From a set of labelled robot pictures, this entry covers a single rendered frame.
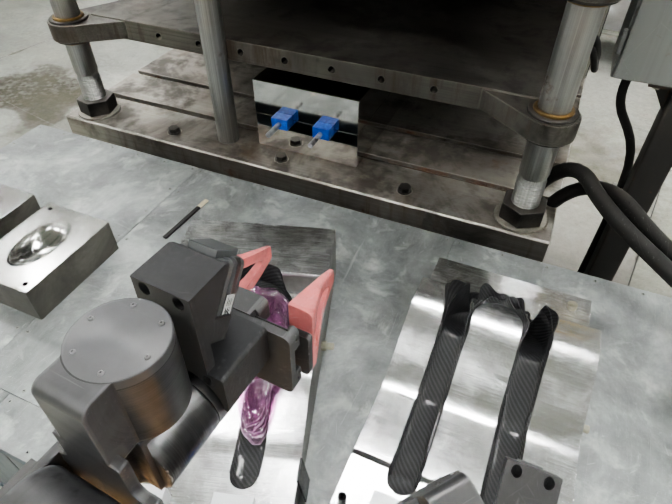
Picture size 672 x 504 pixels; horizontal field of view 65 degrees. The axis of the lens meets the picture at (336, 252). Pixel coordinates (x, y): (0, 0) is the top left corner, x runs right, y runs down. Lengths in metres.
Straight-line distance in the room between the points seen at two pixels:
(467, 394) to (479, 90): 0.62
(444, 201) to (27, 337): 0.86
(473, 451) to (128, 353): 0.52
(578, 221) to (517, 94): 1.52
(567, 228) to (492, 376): 1.81
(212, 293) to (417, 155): 1.08
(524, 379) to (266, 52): 0.88
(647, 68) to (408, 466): 0.82
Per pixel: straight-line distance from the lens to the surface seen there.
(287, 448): 0.74
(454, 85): 1.14
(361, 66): 1.19
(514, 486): 0.48
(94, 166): 1.40
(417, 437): 0.73
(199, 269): 0.32
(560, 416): 0.77
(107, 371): 0.29
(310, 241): 0.91
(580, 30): 1.00
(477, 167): 1.35
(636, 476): 0.89
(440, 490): 0.41
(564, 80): 1.03
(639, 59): 1.15
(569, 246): 2.44
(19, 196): 1.26
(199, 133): 1.48
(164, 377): 0.30
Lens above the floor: 1.52
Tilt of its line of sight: 44 degrees down
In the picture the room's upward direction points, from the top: straight up
